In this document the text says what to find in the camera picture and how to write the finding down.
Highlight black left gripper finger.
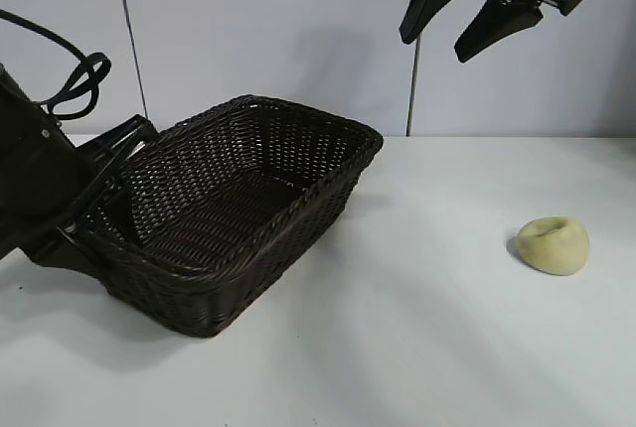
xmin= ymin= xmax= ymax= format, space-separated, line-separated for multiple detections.
xmin=92 ymin=185 xmax=144 ymax=245
xmin=28 ymin=234 xmax=109 ymax=293

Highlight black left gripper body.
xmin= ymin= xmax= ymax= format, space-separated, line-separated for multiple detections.
xmin=0 ymin=63 xmax=161 ymax=265

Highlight dark brown woven basket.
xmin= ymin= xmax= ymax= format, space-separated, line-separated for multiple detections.
xmin=81 ymin=93 xmax=385 ymax=339

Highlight pale yellow egg yolk pastry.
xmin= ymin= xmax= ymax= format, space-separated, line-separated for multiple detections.
xmin=512 ymin=215 xmax=592 ymax=278

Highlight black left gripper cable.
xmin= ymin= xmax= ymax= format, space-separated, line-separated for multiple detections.
xmin=0 ymin=9 xmax=111 ymax=121

